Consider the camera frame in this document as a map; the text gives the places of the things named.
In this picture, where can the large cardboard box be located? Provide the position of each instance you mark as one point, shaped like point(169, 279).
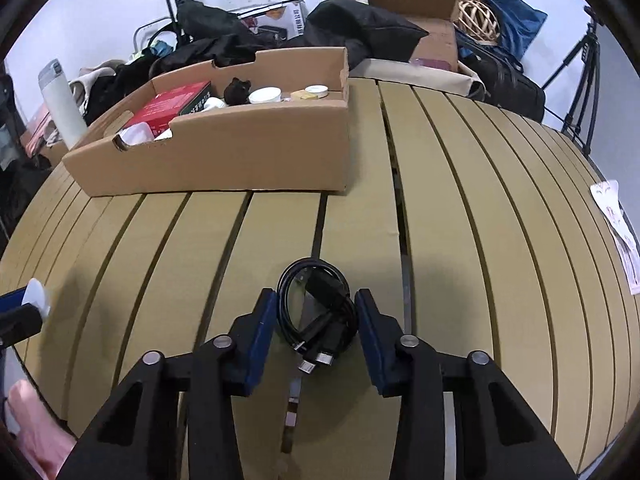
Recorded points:
point(54, 152)

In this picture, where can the pile of dark clothes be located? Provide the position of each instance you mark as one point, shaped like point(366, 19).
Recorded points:
point(205, 35)

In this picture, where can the small white object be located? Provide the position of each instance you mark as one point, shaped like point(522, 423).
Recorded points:
point(214, 103)

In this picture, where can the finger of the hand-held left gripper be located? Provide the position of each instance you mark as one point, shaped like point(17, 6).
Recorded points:
point(12, 299)
point(17, 325)

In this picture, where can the printed paper sheet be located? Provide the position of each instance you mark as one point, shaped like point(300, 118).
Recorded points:
point(615, 225)

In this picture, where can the open cardboard box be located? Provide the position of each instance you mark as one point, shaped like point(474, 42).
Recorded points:
point(415, 2)

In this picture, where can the white round cap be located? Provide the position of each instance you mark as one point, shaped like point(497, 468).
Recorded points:
point(37, 296)

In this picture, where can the black jacket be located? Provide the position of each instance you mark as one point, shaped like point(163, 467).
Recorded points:
point(360, 25)

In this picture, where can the cardboard tray box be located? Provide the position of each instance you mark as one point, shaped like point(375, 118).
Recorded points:
point(225, 155)

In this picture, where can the pink bag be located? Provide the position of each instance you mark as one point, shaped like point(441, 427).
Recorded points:
point(39, 132)

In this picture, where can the white thermos bottle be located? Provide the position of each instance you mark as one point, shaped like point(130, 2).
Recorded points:
point(62, 110)

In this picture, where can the wicker ball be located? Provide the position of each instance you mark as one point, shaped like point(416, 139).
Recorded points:
point(477, 17)

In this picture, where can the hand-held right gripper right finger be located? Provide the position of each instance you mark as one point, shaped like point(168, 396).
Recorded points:
point(370, 345)

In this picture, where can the white metal rack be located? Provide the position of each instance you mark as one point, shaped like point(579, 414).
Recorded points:
point(142, 32)

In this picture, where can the dark cloth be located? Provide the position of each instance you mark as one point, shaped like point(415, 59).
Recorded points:
point(20, 195)

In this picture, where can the small yellow packet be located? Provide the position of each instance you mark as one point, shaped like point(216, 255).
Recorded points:
point(300, 95)

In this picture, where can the small black toy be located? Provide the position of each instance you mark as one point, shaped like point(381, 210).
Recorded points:
point(236, 92)

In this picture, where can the black tripod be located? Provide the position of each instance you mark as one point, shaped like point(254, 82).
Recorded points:
point(582, 85)

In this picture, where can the printed appliance box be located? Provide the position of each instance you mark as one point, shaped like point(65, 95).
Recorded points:
point(277, 17)

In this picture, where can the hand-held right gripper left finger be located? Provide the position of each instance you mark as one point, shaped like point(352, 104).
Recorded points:
point(262, 340)

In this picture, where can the black travel bag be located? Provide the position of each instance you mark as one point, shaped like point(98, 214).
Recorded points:
point(505, 82)

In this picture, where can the blue bag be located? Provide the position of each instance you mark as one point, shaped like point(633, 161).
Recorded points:
point(520, 17)

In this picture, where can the red box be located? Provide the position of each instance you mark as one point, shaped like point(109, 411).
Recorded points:
point(165, 102)

